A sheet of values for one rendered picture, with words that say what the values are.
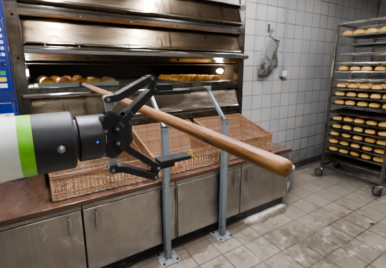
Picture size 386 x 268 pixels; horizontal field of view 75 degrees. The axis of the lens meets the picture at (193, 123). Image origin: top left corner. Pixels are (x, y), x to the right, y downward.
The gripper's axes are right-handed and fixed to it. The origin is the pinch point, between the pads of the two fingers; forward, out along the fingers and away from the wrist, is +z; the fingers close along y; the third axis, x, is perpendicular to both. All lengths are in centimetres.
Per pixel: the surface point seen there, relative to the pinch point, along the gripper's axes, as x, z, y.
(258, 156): 16.4, 4.9, 2.9
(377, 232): -29, 199, 120
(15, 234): -100, -41, 72
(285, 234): -68, 134, 120
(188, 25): -153, 95, -47
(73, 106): -155, -1, 16
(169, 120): -15.7, 4.8, 2.4
